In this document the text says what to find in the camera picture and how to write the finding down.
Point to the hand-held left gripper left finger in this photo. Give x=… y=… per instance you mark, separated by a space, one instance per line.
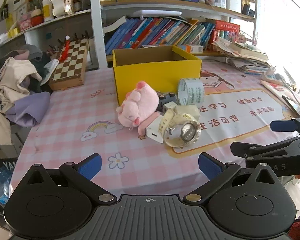
x=91 y=166

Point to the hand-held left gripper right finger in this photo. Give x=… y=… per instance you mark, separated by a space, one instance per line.
x=210 y=168

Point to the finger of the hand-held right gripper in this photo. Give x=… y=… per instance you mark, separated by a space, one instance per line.
x=282 y=125
x=255 y=148

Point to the cream white block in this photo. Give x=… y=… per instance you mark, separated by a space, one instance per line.
x=187 y=110

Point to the pink box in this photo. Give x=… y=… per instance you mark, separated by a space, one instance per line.
x=144 y=126

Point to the white plug charger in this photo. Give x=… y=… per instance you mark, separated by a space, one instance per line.
x=153 y=131

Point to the small white cube adapter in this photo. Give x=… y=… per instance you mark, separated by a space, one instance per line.
x=170 y=106

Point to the clear tape roll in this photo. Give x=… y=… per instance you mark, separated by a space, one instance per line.
x=198 y=92

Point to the pink pig plush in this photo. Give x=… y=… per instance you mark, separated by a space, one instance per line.
x=137 y=105

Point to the blue toy truck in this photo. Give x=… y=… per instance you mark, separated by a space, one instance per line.
x=165 y=98

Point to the yellow cardboard box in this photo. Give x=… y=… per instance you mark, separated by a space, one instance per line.
x=152 y=80

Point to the pink checkered desktop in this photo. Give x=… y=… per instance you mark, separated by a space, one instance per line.
x=72 y=110

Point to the white printed booklet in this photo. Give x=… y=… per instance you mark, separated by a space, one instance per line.
x=277 y=91

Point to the white power strip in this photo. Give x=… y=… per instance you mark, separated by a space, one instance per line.
x=272 y=76

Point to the stack of papers and notebooks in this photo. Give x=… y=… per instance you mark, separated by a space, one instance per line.
x=245 y=55

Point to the purple cloth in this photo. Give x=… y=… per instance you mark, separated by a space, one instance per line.
x=32 y=107

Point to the black bag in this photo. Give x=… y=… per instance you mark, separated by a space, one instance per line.
x=5 y=160

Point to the wooden chessboard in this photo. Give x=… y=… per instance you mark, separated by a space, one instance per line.
x=70 y=65

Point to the pile of clothes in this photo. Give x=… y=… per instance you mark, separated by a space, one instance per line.
x=10 y=87

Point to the red book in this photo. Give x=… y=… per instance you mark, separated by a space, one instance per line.
x=227 y=25

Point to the orange white carton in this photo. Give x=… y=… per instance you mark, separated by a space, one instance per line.
x=190 y=48

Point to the dark clothes pile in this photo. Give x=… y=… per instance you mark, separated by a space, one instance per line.
x=37 y=57

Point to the white pen holder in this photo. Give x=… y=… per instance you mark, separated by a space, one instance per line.
x=233 y=4

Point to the white bookshelf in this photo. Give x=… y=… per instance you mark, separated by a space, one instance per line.
x=96 y=30

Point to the white side shelf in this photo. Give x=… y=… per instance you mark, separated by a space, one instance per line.
x=45 y=27

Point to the row of children's books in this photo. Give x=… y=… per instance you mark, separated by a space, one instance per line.
x=152 y=32

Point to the white flat device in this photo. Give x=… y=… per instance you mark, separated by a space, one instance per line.
x=156 y=13

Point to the dark picture frame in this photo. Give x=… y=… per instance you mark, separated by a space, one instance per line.
x=0 y=15

